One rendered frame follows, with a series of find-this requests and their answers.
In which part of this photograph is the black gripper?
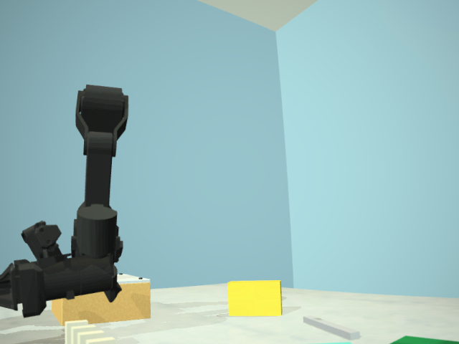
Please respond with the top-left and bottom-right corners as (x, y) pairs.
(0, 257), (81, 318)

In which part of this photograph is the green flat slab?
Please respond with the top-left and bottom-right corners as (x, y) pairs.
(390, 335), (459, 344)

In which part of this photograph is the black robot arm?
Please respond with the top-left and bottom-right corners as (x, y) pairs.
(21, 85), (128, 302)

